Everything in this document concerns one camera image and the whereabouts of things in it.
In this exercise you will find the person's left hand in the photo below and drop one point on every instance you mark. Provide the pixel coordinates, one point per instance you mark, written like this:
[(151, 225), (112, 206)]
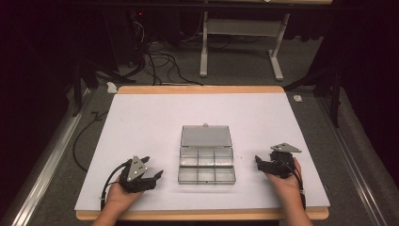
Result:
[(120, 197)]

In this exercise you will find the clear plastic compartment box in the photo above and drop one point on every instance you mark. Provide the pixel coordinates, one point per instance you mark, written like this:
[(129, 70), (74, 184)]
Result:
[(206, 157)]

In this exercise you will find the white paper scrap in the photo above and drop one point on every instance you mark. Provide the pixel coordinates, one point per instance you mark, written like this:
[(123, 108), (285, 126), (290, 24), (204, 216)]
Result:
[(111, 87)]

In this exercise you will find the person's right hand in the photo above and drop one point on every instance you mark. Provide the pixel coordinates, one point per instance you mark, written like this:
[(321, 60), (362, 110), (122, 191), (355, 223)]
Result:
[(284, 185)]

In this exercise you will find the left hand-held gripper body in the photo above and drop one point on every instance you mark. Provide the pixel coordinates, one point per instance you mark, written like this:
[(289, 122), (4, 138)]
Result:
[(136, 171)]

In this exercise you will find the small white round object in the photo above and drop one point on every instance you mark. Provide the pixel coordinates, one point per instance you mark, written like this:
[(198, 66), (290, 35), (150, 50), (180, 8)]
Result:
[(297, 98)]

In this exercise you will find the white desk frame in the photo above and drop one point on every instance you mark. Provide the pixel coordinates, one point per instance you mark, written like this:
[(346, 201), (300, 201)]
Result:
[(241, 27)]

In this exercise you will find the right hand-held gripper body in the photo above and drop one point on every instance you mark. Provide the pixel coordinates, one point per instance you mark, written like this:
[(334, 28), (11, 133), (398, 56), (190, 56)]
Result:
[(282, 161)]

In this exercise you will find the white table sheet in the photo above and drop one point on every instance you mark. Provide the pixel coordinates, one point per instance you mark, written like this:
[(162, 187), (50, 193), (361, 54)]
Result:
[(156, 119)]

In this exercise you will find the black computer tower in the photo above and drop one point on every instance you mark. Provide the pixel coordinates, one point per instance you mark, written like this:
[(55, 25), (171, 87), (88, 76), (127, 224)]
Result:
[(125, 34)]

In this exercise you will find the black metal stand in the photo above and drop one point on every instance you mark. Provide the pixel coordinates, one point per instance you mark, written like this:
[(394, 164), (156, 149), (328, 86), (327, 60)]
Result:
[(78, 84), (335, 94)]

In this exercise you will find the metal floor rail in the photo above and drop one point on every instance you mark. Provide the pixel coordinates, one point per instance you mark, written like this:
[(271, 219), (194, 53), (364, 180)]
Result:
[(354, 169), (47, 169)]

